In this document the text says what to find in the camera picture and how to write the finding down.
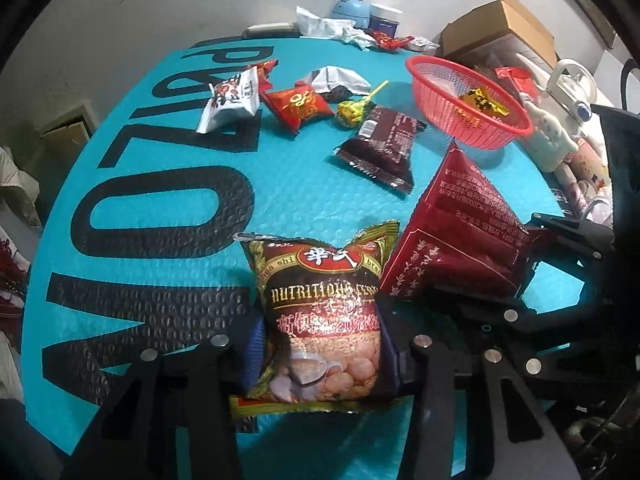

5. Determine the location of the large red snack bag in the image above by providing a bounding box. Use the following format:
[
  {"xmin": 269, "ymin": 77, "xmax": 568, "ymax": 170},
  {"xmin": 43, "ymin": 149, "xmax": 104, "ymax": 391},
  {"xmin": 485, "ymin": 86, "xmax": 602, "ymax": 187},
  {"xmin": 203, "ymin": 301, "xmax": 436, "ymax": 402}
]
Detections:
[{"xmin": 380, "ymin": 142, "xmax": 533, "ymax": 299}]

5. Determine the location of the green nutrition cereal bag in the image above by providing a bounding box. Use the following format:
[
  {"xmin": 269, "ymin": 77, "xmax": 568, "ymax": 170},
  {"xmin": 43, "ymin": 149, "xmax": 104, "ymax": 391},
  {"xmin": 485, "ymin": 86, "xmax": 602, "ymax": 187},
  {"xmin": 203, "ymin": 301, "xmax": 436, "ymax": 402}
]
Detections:
[{"xmin": 235, "ymin": 220, "xmax": 399, "ymax": 410}]

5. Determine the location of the yellow snack packet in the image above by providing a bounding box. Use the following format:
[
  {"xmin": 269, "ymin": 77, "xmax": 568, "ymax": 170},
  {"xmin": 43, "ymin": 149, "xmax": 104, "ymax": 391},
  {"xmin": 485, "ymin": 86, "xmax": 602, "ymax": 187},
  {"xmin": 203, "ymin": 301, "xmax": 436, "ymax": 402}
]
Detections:
[{"xmin": 459, "ymin": 87, "xmax": 510, "ymax": 118}]

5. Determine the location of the dark brown snack packet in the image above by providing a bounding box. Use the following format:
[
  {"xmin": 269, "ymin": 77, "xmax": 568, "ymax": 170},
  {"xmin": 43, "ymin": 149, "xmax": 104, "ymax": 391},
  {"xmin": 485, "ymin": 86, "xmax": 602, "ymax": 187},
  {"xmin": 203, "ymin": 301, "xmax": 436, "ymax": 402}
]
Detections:
[{"xmin": 335, "ymin": 105, "xmax": 426, "ymax": 195}]

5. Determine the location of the white red snack packet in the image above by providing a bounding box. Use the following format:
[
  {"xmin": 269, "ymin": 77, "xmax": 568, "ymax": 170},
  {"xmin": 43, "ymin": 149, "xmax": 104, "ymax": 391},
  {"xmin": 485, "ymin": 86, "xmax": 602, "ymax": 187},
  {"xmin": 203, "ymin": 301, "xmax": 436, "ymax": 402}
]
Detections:
[{"xmin": 196, "ymin": 67, "xmax": 259, "ymax": 134}]

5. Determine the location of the paper cup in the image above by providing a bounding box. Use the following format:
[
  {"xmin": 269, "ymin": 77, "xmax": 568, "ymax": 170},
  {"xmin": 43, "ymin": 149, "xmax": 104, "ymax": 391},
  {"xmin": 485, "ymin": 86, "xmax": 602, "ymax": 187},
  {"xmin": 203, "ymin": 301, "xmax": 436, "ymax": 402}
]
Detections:
[{"xmin": 568, "ymin": 139, "xmax": 611, "ymax": 191}]

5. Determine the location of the teal bubble mat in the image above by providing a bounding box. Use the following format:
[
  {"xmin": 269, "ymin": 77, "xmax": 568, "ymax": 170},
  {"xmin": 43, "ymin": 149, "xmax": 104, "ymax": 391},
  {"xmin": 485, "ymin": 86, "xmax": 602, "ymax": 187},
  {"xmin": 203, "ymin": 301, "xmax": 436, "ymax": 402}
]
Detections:
[{"xmin": 23, "ymin": 38, "xmax": 582, "ymax": 479}]

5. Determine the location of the red box packet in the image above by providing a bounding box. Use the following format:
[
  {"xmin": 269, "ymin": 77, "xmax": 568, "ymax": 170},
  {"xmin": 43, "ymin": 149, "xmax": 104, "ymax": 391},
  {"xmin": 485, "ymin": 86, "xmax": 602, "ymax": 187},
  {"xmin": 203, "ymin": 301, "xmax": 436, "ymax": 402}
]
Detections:
[{"xmin": 495, "ymin": 66, "xmax": 539, "ymax": 101}]

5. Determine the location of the red plastic basket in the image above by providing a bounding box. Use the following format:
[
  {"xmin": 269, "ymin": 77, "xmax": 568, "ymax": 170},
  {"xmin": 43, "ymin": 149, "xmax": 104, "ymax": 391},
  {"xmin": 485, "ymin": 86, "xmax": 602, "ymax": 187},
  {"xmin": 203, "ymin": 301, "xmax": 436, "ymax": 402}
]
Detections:
[{"xmin": 406, "ymin": 55, "xmax": 534, "ymax": 150}]

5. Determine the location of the yellow lollipop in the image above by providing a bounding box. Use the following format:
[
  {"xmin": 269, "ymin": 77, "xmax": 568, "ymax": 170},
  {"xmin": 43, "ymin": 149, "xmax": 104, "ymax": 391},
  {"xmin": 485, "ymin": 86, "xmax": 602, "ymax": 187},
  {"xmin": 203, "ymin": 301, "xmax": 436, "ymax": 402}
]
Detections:
[{"xmin": 336, "ymin": 80, "xmax": 388, "ymax": 129}]

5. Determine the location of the brown cardboard box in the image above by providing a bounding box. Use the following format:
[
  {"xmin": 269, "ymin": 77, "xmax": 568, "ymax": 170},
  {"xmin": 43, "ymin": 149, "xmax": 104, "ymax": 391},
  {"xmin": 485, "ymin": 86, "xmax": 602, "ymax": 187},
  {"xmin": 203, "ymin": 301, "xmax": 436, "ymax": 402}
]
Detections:
[{"xmin": 440, "ymin": 0, "xmax": 558, "ymax": 68}]

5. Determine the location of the orange red snack packet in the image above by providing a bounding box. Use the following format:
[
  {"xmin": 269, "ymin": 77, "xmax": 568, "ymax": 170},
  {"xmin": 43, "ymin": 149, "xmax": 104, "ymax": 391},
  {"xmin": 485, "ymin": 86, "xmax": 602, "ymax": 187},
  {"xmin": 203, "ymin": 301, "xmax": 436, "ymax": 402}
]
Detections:
[{"xmin": 260, "ymin": 84, "xmax": 334, "ymax": 136}]

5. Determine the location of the white crumpled wrapper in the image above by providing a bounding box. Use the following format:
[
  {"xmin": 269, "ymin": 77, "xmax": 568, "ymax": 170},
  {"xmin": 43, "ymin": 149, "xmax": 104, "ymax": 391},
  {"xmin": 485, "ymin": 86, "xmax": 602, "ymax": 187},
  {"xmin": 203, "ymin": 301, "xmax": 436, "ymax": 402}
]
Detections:
[{"xmin": 296, "ymin": 65, "xmax": 371, "ymax": 96}]

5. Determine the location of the red candy wrapper at back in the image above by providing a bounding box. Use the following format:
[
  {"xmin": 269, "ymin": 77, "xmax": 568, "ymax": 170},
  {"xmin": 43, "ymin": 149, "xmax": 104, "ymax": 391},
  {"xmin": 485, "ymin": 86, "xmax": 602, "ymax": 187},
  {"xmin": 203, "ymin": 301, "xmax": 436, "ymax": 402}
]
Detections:
[{"xmin": 367, "ymin": 29, "xmax": 414, "ymax": 52}]

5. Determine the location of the small red snack packet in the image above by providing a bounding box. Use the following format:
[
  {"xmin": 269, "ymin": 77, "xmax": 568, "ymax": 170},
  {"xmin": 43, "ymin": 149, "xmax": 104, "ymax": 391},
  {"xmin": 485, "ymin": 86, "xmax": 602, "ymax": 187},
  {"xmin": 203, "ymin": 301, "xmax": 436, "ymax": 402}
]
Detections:
[{"xmin": 246, "ymin": 58, "xmax": 279, "ymax": 92}]

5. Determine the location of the white lid jar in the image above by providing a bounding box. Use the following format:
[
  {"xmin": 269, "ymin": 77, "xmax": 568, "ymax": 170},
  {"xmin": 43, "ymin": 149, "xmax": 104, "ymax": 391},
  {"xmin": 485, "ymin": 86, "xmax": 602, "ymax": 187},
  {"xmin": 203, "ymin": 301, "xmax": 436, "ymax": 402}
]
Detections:
[{"xmin": 369, "ymin": 3, "xmax": 402, "ymax": 38}]

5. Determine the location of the blue deer humidifier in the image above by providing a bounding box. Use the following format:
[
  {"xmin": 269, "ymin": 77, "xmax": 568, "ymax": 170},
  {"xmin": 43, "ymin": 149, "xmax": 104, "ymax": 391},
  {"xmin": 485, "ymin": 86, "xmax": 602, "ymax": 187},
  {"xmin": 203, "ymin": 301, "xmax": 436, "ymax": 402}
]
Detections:
[{"xmin": 330, "ymin": 0, "xmax": 370, "ymax": 29}]

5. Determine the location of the white crumpled tissue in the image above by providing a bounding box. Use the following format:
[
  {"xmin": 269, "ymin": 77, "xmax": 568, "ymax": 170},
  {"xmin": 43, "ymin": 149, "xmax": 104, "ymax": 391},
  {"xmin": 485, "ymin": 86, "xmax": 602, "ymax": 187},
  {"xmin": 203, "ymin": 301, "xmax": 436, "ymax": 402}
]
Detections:
[{"xmin": 296, "ymin": 6, "xmax": 376, "ymax": 51}]

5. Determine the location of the white flat device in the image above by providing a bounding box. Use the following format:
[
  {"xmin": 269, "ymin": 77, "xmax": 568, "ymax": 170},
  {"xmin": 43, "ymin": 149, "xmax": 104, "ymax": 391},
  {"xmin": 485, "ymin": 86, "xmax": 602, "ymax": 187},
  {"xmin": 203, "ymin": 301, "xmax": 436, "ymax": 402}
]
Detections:
[{"xmin": 242, "ymin": 22, "xmax": 300, "ymax": 39}]

